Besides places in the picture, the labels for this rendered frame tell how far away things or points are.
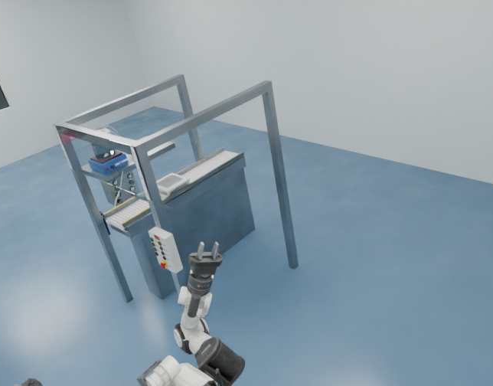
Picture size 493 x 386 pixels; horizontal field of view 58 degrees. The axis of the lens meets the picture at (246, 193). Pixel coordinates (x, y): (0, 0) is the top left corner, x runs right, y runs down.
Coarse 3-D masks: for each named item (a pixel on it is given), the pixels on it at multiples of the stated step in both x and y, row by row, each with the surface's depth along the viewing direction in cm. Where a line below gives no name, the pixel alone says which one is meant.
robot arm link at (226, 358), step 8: (224, 344) 161; (224, 352) 157; (232, 352) 160; (216, 360) 156; (224, 360) 157; (232, 360) 158; (240, 360) 161; (224, 368) 157; (232, 368) 158; (224, 376) 160; (232, 376) 159
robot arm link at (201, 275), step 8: (192, 256) 157; (208, 256) 159; (192, 264) 155; (200, 264) 155; (208, 264) 157; (216, 264) 158; (192, 272) 158; (200, 272) 158; (208, 272) 159; (192, 280) 159; (200, 280) 158; (208, 280) 160; (200, 288) 159; (208, 288) 161
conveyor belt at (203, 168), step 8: (224, 152) 419; (232, 152) 416; (208, 160) 410; (216, 160) 407; (224, 160) 404; (200, 168) 397; (208, 168) 394; (184, 176) 389; (192, 176) 386; (200, 176) 383; (128, 208) 354; (136, 208) 352; (144, 208) 350; (112, 216) 348; (120, 216) 346; (128, 216) 343; (112, 224) 342; (120, 224) 334
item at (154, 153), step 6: (144, 138) 362; (162, 144) 342; (168, 144) 340; (174, 144) 341; (150, 150) 335; (156, 150) 333; (162, 150) 334; (168, 150) 338; (150, 156) 328; (156, 156) 332
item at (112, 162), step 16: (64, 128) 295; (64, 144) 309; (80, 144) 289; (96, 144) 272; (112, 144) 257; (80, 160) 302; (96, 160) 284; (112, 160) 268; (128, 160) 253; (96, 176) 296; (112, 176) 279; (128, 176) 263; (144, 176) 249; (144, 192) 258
